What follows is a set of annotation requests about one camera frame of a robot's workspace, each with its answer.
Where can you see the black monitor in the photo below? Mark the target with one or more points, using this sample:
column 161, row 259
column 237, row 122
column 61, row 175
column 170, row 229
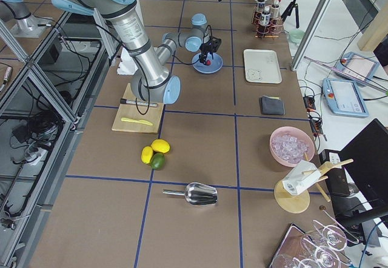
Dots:
column 368, row 150

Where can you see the green lime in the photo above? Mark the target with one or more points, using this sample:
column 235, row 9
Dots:
column 157, row 161

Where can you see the white paper carton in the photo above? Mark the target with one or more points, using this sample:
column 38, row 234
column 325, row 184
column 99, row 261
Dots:
column 301, row 177

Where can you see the copper wire bottle rack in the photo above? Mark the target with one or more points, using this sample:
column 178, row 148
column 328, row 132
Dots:
column 273, row 30

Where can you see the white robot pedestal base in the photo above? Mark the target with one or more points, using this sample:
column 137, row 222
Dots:
column 126, row 65

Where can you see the grey yellow folded cloth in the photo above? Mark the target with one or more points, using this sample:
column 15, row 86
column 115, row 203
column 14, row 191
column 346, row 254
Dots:
column 271, row 106

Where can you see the wooden cup stand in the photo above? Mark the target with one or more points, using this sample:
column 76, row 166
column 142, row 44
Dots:
column 299, row 203

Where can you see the wooden cutting board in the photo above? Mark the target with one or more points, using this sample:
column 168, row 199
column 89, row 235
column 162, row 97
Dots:
column 152, row 114

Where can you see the blue plate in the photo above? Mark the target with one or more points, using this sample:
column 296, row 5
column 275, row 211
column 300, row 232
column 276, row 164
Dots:
column 214, row 63

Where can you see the cream bear tray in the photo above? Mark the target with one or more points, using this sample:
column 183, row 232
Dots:
column 261, row 66

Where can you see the steel ice scoop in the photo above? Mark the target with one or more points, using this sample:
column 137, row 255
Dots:
column 196, row 194

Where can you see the clear glassware tray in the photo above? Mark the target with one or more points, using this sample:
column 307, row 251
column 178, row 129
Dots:
column 323, row 246

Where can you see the pink bowl of ice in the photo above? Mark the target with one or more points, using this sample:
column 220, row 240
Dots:
column 289, row 145

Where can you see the yellow lemon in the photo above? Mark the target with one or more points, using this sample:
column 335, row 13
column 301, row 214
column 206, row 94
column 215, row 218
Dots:
column 160, row 146
column 147, row 154

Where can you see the green mug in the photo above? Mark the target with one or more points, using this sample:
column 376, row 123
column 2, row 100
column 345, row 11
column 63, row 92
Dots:
column 295, row 36

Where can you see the dark drink bottle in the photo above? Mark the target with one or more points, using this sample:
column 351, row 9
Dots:
column 260, row 6
column 274, row 10
column 265, row 16

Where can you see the blue teach pendant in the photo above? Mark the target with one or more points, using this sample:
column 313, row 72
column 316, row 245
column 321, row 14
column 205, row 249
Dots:
column 343, row 98

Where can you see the yellow plastic knife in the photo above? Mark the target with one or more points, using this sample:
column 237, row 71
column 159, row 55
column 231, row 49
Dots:
column 138, row 121

